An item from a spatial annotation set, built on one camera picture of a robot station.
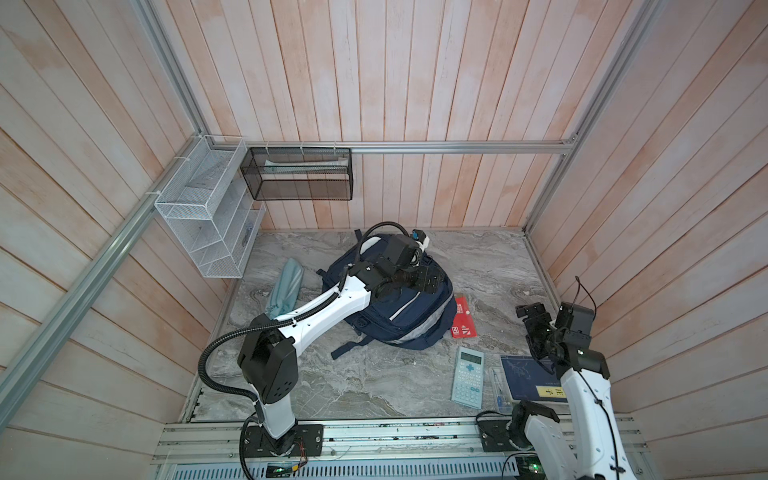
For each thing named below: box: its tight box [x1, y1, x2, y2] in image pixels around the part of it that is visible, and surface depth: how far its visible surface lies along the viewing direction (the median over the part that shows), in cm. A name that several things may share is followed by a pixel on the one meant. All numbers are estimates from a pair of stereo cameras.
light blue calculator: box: [451, 346, 485, 410], surface depth 84 cm
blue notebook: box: [500, 355, 568, 403], surface depth 84 cm
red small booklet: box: [450, 296, 477, 339], surface depth 97 cm
